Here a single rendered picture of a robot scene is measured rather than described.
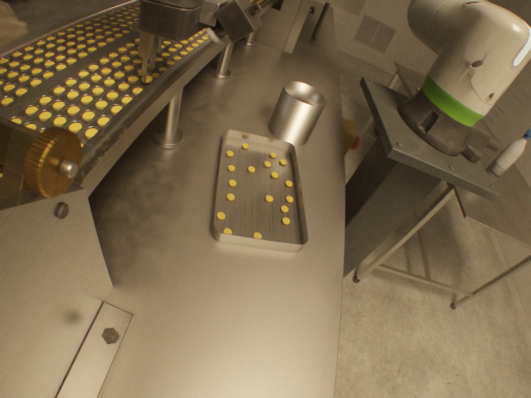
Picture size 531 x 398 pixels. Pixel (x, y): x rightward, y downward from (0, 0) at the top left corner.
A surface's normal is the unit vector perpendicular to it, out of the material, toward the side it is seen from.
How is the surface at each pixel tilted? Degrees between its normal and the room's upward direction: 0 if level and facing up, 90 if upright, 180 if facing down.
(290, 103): 90
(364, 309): 0
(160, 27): 90
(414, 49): 90
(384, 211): 90
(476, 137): 81
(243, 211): 0
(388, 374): 0
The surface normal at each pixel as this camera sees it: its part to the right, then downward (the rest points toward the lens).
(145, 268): 0.29, -0.65
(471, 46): -0.84, 0.18
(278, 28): -0.20, 0.67
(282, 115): -0.69, 0.37
